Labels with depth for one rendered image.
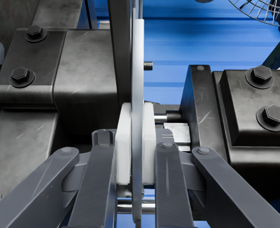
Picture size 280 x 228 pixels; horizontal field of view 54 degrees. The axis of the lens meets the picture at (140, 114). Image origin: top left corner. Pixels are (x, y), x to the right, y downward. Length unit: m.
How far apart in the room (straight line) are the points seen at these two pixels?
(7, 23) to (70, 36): 0.07
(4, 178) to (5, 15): 0.17
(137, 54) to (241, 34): 2.31
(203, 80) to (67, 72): 0.21
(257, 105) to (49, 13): 0.29
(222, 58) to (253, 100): 1.83
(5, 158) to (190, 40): 2.07
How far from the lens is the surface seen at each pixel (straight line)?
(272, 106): 0.34
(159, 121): 0.51
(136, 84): 0.18
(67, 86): 0.26
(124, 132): 0.16
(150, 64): 0.51
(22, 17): 0.37
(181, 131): 0.41
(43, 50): 0.30
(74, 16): 0.39
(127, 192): 0.41
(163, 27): 2.39
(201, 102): 0.38
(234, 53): 2.29
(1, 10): 0.33
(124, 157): 0.15
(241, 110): 0.34
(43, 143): 0.27
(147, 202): 0.45
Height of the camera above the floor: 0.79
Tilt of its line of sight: level
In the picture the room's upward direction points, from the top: 91 degrees clockwise
